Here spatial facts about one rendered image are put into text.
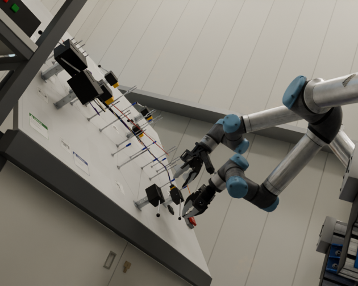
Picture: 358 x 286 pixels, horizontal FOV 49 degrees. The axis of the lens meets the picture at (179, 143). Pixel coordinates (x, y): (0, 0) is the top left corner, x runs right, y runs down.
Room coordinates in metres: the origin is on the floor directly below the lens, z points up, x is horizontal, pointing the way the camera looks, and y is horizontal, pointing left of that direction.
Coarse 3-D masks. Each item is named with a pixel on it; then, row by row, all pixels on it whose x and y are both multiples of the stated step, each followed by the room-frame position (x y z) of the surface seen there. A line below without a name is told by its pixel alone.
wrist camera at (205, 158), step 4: (204, 152) 1.63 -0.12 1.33; (204, 156) 1.63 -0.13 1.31; (208, 156) 1.64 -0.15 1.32; (204, 160) 1.62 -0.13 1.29; (208, 160) 1.61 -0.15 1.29; (208, 164) 1.60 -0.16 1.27; (208, 168) 1.60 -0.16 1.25; (212, 168) 1.59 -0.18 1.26; (208, 172) 1.62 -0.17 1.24; (212, 172) 1.61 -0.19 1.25
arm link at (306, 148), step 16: (336, 112) 1.08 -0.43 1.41; (320, 128) 1.13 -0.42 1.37; (336, 128) 1.12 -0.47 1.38; (304, 144) 1.20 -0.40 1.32; (320, 144) 1.18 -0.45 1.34; (288, 160) 1.26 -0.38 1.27; (304, 160) 1.23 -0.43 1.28; (272, 176) 1.32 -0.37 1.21; (288, 176) 1.29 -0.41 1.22; (256, 192) 1.36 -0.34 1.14; (272, 192) 1.34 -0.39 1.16; (272, 208) 1.39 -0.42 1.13
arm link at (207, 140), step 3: (204, 138) 1.63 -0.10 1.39; (207, 138) 1.62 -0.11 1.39; (210, 138) 1.61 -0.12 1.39; (201, 141) 1.64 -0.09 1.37; (204, 141) 1.62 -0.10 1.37; (207, 141) 1.62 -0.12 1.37; (210, 141) 1.61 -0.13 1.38; (213, 141) 1.61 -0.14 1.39; (207, 144) 1.62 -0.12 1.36; (210, 144) 1.62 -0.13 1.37; (213, 144) 1.62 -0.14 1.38; (216, 144) 1.62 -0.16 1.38; (210, 147) 1.62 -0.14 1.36; (213, 147) 1.63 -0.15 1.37; (216, 147) 1.64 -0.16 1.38; (213, 150) 1.65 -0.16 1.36
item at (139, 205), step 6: (150, 186) 1.38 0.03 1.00; (156, 186) 1.37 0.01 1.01; (150, 192) 1.37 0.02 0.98; (156, 192) 1.35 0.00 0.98; (144, 198) 1.40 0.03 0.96; (150, 198) 1.36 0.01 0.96; (156, 198) 1.35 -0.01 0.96; (162, 198) 1.36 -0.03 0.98; (138, 204) 1.41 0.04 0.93; (144, 204) 1.41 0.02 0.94; (156, 204) 1.38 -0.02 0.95
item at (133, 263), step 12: (132, 252) 1.45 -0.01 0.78; (120, 264) 1.42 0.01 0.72; (132, 264) 1.47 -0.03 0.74; (144, 264) 1.52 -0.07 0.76; (156, 264) 1.57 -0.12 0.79; (120, 276) 1.44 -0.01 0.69; (132, 276) 1.49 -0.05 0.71; (144, 276) 1.54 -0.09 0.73; (156, 276) 1.59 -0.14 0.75; (168, 276) 1.65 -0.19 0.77
